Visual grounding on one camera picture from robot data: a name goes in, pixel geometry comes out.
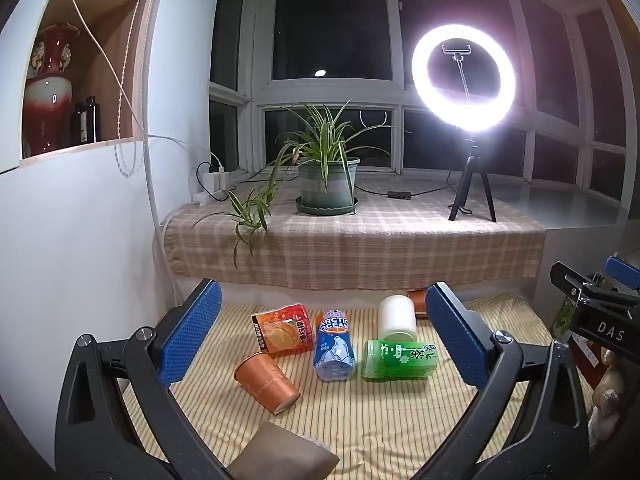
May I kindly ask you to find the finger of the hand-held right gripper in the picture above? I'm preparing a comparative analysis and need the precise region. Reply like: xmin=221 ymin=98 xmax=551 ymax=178
xmin=549 ymin=261 xmax=640 ymax=311
xmin=603 ymin=255 xmax=640 ymax=291

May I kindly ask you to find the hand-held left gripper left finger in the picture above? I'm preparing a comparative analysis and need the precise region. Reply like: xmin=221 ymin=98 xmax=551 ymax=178
xmin=54 ymin=279 xmax=236 ymax=480

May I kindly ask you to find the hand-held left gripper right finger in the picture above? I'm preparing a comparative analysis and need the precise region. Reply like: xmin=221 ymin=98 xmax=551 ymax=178
xmin=385 ymin=281 xmax=592 ymax=480

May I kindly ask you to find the dark brown cup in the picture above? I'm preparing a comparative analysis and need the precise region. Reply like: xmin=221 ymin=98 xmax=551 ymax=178
xmin=407 ymin=289 xmax=431 ymax=320

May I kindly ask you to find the white cup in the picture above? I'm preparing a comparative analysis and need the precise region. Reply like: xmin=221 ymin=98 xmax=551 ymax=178
xmin=377 ymin=295 xmax=418 ymax=343

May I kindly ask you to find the orange paper cup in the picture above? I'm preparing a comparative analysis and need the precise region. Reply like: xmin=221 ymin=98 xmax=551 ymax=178
xmin=233 ymin=351 xmax=301 ymax=416

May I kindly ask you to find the green packet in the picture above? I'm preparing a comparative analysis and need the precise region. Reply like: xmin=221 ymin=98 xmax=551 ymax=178
xmin=554 ymin=299 xmax=577 ymax=335

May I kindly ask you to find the green label plastic bottle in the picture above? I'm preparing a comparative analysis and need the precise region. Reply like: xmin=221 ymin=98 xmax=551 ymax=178
xmin=361 ymin=338 xmax=440 ymax=381

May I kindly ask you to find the beige stuffed toy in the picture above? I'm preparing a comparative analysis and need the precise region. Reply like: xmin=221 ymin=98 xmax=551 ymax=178
xmin=587 ymin=347 xmax=627 ymax=451

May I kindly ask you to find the orange snack packet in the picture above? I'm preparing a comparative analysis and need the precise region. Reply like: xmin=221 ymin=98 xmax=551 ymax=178
xmin=251 ymin=303 xmax=314 ymax=358

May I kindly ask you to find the beige plaid cloth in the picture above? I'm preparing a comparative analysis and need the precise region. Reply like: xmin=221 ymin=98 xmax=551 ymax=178
xmin=162 ymin=182 xmax=546 ymax=293

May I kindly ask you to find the yellow striped mat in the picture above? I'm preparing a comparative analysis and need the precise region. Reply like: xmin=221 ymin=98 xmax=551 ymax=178
xmin=120 ymin=290 xmax=596 ymax=480

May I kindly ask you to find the blue label plastic bottle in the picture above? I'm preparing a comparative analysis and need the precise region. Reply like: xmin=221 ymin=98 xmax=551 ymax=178
xmin=312 ymin=309 xmax=357 ymax=383

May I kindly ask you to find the white power strip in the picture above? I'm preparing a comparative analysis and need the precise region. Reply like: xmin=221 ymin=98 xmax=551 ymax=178
xmin=192 ymin=187 xmax=232 ymax=206

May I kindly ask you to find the white charger plug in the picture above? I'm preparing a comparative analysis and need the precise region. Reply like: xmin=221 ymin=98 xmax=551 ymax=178
xmin=209 ymin=169 xmax=232 ymax=196

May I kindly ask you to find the black tripod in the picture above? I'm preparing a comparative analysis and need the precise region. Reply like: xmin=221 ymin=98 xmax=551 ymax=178
xmin=447 ymin=135 xmax=498 ymax=223

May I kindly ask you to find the brown paper pad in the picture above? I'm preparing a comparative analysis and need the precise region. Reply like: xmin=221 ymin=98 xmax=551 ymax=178
xmin=235 ymin=420 xmax=341 ymax=480

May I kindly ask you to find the green pot saucer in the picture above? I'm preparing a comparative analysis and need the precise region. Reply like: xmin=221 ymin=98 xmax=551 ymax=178
xmin=295 ymin=196 xmax=359 ymax=217

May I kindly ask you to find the grey-green flower pot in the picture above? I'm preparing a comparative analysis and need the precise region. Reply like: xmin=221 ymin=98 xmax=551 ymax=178
xmin=297 ymin=156 xmax=361 ymax=209

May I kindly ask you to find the dark glass bottle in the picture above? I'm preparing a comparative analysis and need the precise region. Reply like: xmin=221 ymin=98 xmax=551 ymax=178
xmin=83 ymin=96 xmax=102 ymax=143
xmin=71 ymin=102 xmax=89 ymax=147

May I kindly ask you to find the spider plant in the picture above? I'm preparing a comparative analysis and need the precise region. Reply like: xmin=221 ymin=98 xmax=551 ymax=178
xmin=192 ymin=100 xmax=411 ymax=271

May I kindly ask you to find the phone clamp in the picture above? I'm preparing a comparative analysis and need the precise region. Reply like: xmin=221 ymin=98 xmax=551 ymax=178
xmin=442 ymin=44 xmax=473 ymax=108

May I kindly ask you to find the red and white vase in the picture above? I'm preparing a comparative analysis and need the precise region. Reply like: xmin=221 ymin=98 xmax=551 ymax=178
xmin=22 ymin=23 xmax=81 ymax=157

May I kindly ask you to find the black cable with switch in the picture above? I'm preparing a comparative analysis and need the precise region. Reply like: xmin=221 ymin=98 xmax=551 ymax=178
xmin=355 ymin=170 xmax=461 ymax=200

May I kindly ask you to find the white window frame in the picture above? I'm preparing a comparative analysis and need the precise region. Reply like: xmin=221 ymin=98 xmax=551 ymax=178
xmin=207 ymin=0 xmax=640 ymax=211

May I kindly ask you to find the ring light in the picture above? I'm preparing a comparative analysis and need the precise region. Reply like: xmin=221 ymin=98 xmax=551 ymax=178
xmin=411 ymin=23 xmax=517 ymax=137

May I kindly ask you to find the white cable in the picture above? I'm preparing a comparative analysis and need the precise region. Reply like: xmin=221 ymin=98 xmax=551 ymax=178
xmin=67 ymin=0 xmax=221 ymax=171

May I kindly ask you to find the white bead cord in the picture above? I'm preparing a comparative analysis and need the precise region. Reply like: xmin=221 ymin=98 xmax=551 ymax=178
xmin=114 ymin=0 xmax=157 ymax=177

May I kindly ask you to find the wooden wall shelf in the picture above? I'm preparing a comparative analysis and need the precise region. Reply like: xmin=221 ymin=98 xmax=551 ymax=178
xmin=20 ymin=0 xmax=167 ymax=162

